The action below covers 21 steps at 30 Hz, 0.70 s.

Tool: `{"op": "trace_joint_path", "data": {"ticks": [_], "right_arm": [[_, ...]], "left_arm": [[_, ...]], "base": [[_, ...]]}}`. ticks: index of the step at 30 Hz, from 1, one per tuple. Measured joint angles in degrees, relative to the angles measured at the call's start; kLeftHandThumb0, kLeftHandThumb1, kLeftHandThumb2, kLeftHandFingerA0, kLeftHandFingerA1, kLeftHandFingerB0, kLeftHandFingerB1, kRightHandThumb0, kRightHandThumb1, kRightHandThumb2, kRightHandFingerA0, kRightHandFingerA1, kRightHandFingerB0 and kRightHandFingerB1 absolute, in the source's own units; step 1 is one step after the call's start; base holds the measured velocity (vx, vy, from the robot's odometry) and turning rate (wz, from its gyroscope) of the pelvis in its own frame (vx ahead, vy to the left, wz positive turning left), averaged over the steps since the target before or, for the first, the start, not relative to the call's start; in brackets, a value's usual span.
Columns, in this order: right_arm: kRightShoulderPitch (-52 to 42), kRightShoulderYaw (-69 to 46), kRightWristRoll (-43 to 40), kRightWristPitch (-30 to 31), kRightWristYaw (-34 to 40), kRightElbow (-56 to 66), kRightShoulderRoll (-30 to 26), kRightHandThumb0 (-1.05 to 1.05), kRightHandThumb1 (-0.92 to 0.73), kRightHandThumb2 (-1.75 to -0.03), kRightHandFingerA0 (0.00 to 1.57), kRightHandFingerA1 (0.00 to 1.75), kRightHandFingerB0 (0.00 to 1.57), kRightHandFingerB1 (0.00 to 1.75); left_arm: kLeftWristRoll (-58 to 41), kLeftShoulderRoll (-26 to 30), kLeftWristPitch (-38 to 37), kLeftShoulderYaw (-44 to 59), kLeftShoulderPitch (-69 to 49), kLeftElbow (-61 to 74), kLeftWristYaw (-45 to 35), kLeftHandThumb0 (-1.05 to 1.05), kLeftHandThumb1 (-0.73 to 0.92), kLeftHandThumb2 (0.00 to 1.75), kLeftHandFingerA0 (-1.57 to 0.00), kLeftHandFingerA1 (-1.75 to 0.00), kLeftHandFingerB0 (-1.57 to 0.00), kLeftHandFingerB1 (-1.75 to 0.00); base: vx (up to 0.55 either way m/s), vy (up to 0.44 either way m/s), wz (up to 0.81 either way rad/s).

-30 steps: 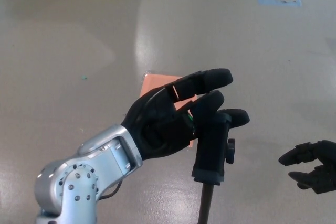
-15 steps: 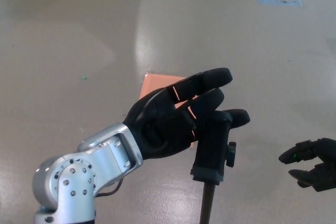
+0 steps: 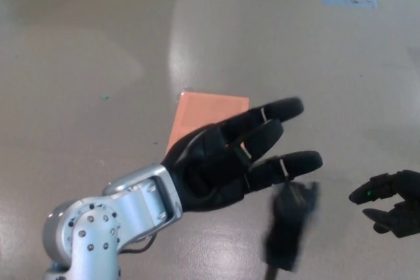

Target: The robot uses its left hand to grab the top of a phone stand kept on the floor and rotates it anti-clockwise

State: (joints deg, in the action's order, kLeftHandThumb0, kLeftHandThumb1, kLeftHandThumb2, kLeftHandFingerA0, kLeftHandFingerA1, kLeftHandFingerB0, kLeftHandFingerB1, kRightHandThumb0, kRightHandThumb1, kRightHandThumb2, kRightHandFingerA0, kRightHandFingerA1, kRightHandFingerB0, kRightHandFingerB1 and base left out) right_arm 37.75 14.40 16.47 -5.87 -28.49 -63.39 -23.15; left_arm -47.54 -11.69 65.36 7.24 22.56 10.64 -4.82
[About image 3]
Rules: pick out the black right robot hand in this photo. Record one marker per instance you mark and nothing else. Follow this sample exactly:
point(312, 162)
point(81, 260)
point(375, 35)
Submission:
point(390, 204)

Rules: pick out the black phone stand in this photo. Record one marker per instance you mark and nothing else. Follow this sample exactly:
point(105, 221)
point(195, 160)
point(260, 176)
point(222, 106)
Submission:
point(290, 224)

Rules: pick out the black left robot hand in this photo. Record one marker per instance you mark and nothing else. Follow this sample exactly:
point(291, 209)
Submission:
point(216, 168)

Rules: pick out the orange paper sheet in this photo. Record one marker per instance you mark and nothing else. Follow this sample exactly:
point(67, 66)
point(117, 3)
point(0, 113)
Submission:
point(203, 112)

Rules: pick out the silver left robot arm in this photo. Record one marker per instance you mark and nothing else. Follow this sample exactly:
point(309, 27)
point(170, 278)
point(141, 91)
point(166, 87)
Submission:
point(108, 214)

